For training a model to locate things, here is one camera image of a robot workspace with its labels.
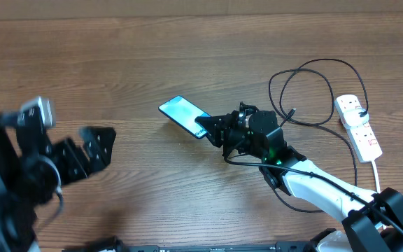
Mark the Samsung Galaxy smartphone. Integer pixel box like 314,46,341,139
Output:
159,95,210,139

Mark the black USB charging cable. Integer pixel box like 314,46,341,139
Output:
267,58,370,214

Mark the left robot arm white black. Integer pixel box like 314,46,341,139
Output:
0,120,116,251

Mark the white USB charger adapter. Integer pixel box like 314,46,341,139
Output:
342,108,369,129

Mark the white power strip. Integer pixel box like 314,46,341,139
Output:
334,94,383,162

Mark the white power strip cord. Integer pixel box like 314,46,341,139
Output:
371,160,390,232

